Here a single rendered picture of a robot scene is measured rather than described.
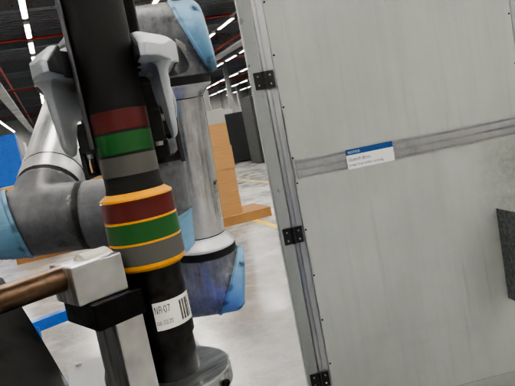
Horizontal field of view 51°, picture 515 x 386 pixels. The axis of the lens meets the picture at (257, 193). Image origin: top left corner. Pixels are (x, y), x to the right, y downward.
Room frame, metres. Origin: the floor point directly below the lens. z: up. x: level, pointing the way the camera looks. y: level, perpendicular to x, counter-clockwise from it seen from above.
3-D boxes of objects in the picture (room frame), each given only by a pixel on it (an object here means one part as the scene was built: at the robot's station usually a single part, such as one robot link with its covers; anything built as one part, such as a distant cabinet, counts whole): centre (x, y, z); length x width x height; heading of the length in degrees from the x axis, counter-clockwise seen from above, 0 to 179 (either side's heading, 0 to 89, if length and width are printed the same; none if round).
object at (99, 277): (0.32, 0.08, 1.39); 0.09 x 0.07 x 0.10; 132
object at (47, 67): (0.33, 0.10, 1.53); 0.09 x 0.03 x 0.06; 177
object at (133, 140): (0.32, 0.07, 1.50); 0.03 x 0.03 x 0.01
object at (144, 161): (0.32, 0.07, 1.49); 0.03 x 0.03 x 0.01
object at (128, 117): (0.32, 0.07, 1.51); 0.03 x 0.03 x 0.01
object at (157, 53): (0.33, 0.05, 1.53); 0.09 x 0.03 x 0.06; 17
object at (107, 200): (0.32, 0.07, 1.45); 0.04 x 0.04 x 0.05
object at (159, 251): (0.32, 0.07, 1.44); 0.04 x 0.04 x 0.01
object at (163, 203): (0.32, 0.07, 1.46); 0.04 x 0.04 x 0.01
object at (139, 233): (0.32, 0.07, 1.45); 0.04 x 0.04 x 0.01
